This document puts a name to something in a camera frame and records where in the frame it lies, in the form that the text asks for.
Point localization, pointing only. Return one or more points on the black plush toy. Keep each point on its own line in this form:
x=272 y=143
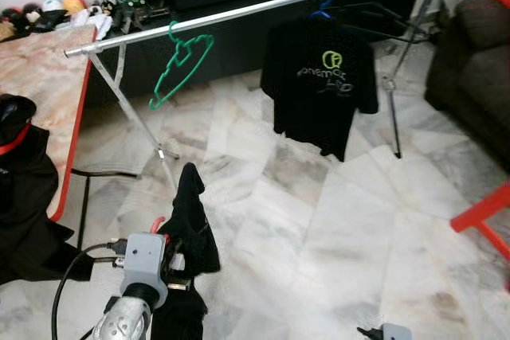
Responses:
x=24 y=20

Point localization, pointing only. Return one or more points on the black clothes pile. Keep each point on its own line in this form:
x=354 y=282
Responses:
x=28 y=197

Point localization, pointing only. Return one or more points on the black shirt green logo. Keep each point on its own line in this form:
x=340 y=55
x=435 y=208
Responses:
x=319 y=109

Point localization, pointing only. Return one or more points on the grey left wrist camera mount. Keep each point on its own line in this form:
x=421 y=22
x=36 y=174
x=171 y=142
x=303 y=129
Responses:
x=143 y=264

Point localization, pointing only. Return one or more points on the black TV cabinet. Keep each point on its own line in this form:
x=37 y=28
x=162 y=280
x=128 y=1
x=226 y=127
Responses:
x=239 y=45

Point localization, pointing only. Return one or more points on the white paper stack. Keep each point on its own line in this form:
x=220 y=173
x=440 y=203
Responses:
x=98 y=21

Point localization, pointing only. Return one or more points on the white toy ball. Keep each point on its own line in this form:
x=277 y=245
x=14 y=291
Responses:
x=52 y=5

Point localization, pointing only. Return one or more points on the green plastic hanger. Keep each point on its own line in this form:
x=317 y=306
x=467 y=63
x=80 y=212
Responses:
x=194 y=40

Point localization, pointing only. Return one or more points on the plain black shirt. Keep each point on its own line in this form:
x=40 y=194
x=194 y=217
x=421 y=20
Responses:
x=191 y=220

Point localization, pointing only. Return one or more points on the red plastic hanger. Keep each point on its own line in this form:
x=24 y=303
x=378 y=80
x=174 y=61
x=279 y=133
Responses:
x=12 y=146
x=157 y=222

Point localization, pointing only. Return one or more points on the orange toy ball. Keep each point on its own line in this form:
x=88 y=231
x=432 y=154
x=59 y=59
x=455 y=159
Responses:
x=74 y=4

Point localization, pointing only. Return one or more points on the marble table red edge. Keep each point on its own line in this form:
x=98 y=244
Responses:
x=40 y=69

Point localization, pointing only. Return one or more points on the silver metal clothes rack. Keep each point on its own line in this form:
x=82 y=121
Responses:
x=239 y=13

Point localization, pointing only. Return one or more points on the dark grey sofa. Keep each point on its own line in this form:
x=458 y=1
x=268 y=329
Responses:
x=470 y=61

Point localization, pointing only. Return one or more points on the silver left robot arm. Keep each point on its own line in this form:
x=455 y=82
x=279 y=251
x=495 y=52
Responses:
x=123 y=324

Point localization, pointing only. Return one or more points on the red plastic stool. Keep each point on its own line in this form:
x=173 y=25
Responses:
x=478 y=214

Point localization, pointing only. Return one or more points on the black plastic hanger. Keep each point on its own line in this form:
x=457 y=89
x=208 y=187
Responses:
x=374 y=7

